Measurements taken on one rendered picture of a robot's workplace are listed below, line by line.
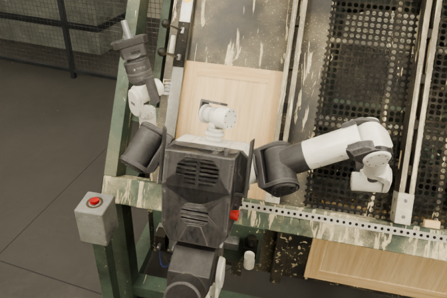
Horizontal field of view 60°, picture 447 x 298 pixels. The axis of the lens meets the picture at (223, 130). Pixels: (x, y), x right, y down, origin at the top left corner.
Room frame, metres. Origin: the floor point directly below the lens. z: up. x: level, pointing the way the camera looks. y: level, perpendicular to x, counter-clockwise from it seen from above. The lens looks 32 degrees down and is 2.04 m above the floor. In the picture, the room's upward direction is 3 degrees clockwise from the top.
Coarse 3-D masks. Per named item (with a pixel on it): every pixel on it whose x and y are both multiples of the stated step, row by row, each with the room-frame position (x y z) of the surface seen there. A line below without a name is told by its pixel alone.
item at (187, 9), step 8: (192, 0) 1.75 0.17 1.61; (184, 8) 1.74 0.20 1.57; (192, 8) 1.74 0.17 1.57; (184, 16) 1.72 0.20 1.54; (192, 16) 1.74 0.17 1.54; (184, 64) 1.61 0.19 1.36; (176, 72) 1.59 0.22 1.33; (176, 80) 1.57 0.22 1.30; (176, 88) 1.55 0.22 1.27; (176, 96) 1.53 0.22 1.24; (168, 104) 1.51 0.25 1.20; (176, 104) 1.51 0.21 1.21; (168, 112) 1.49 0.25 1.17; (176, 112) 1.49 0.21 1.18; (168, 120) 1.47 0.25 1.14; (176, 120) 1.47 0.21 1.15; (168, 128) 1.45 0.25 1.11; (176, 128) 1.47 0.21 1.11
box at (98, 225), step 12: (84, 204) 1.14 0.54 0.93; (96, 204) 1.14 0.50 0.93; (108, 204) 1.15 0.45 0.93; (84, 216) 1.10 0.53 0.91; (96, 216) 1.09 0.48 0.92; (108, 216) 1.13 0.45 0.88; (84, 228) 1.10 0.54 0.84; (96, 228) 1.09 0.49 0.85; (108, 228) 1.12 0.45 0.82; (84, 240) 1.10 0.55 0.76; (96, 240) 1.09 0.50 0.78; (108, 240) 1.11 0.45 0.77
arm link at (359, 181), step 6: (360, 168) 1.09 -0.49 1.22; (354, 174) 1.04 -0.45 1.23; (360, 174) 1.04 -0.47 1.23; (354, 180) 1.02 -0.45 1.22; (360, 180) 1.02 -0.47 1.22; (366, 180) 1.02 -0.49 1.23; (372, 180) 1.00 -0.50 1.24; (354, 186) 1.02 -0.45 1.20; (360, 186) 1.01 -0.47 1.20; (366, 186) 1.01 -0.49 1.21; (372, 186) 1.00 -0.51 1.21; (378, 186) 1.00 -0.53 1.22
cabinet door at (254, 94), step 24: (192, 72) 1.60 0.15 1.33; (216, 72) 1.59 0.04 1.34; (240, 72) 1.58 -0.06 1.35; (264, 72) 1.57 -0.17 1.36; (192, 96) 1.54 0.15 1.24; (216, 96) 1.53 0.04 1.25; (240, 96) 1.52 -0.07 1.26; (264, 96) 1.51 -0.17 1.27; (192, 120) 1.49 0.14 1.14; (240, 120) 1.47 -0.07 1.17; (264, 120) 1.45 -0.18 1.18; (264, 144) 1.40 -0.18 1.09; (264, 192) 1.28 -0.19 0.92
